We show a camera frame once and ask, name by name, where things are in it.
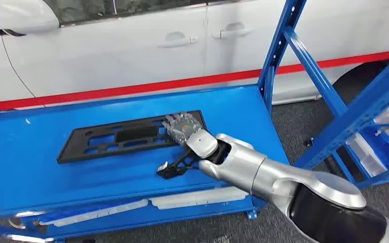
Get black plastic frame part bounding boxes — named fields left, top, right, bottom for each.
left=56, top=110, right=209, bottom=165

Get blue metal shelf rack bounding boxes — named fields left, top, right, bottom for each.
left=310, top=109, right=389, bottom=189
left=0, top=0, right=389, bottom=243

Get white car with red stripe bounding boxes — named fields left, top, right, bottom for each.
left=0, top=0, right=389, bottom=113

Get white car side mirror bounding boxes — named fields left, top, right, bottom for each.
left=0, top=0, right=60, bottom=35

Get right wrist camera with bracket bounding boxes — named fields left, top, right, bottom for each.
left=157, top=147, right=202, bottom=180

